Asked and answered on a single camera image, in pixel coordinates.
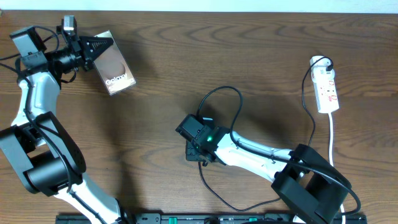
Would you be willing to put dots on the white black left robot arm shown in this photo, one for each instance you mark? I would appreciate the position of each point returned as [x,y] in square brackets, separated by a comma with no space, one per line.
[43,155]

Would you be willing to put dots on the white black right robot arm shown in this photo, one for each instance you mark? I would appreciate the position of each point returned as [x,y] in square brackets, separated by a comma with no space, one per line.
[308,184]

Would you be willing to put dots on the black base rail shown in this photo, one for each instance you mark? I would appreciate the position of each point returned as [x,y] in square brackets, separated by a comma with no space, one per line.
[156,218]

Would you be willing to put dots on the Galaxy S25 Ultra smartphone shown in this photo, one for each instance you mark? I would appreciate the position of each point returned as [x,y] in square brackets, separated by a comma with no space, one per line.
[113,68]

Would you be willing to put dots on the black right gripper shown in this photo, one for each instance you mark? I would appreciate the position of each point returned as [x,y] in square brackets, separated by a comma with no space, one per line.
[189,153]

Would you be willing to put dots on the white power strip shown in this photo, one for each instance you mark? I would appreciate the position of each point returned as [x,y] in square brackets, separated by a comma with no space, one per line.
[323,78]

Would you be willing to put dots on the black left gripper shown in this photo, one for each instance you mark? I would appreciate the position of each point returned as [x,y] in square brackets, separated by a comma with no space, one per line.
[74,42]

